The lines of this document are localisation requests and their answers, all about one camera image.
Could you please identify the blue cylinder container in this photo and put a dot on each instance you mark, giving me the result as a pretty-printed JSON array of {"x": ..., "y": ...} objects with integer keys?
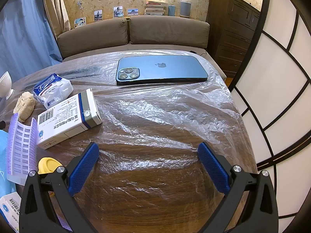
[{"x": 171, "y": 11}]

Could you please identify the dark wooden dresser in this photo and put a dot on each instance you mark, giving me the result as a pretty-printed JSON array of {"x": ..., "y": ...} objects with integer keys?
[{"x": 230, "y": 29}]

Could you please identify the brown sofa back cushion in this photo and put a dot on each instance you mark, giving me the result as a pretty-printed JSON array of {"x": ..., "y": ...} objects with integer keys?
[
  {"x": 92, "y": 37},
  {"x": 170, "y": 32}
]

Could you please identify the yellow bottle cap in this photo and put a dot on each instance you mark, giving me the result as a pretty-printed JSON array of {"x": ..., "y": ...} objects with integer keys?
[{"x": 49, "y": 165}]

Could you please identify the grey cylinder speaker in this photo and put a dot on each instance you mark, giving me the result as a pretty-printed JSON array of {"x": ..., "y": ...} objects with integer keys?
[{"x": 185, "y": 9}]

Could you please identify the blue smartphone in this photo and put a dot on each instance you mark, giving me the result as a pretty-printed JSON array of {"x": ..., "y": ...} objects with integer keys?
[{"x": 165, "y": 70}]

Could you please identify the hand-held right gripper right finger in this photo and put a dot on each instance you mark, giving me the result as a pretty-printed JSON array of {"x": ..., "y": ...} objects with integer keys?
[{"x": 213, "y": 167}]

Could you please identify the standing photo print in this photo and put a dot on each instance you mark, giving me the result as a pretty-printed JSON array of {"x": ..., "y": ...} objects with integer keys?
[
  {"x": 133, "y": 12},
  {"x": 80, "y": 22},
  {"x": 98, "y": 15},
  {"x": 118, "y": 12}
]

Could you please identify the beige curtain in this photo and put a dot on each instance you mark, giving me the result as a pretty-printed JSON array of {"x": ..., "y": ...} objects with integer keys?
[{"x": 54, "y": 7}]

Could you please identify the white medicine box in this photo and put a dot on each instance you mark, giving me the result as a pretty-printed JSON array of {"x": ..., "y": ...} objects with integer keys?
[
  {"x": 65, "y": 121},
  {"x": 9, "y": 206}
]

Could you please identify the light blue paper bag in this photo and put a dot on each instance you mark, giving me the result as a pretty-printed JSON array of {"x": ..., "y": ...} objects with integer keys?
[{"x": 4, "y": 165}]

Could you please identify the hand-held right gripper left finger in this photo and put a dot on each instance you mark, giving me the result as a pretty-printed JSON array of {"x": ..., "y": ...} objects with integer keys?
[{"x": 83, "y": 167}]

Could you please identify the blue white tissue pack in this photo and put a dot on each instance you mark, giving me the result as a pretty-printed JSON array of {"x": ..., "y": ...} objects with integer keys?
[{"x": 52, "y": 89}]

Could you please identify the ball of white dough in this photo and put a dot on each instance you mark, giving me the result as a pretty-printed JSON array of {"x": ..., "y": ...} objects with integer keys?
[{"x": 24, "y": 106}]

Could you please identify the stack of books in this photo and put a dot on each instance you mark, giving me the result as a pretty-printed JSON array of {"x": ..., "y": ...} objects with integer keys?
[{"x": 155, "y": 8}]

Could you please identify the hanging wall clip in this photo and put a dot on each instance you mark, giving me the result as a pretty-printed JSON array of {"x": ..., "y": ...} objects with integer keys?
[{"x": 80, "y": 4}]

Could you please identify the brown sofa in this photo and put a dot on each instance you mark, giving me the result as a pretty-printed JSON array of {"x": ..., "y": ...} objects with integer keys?
[{"x": 97, "y": 53}]

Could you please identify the blue curtain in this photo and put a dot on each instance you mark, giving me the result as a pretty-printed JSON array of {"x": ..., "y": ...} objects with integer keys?
[{"x": 24, "y": 34}]

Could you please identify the white footed cup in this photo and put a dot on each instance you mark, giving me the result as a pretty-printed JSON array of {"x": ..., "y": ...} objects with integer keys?
[{"x": 4, "y": 82}]

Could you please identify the black framed sliding screen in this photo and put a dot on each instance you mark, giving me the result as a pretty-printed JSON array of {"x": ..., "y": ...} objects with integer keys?
[{"x": 279, "y": 77}]

